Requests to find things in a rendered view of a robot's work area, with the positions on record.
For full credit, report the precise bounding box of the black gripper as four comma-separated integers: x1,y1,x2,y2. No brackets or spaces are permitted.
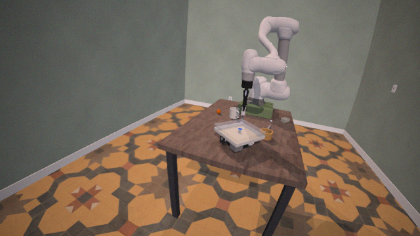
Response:
241,80,253,116

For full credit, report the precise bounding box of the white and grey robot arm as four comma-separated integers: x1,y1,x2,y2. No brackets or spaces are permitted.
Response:
241,16,299,106

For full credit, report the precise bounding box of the white ceramic mug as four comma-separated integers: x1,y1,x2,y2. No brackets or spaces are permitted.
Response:
229,107,240,119

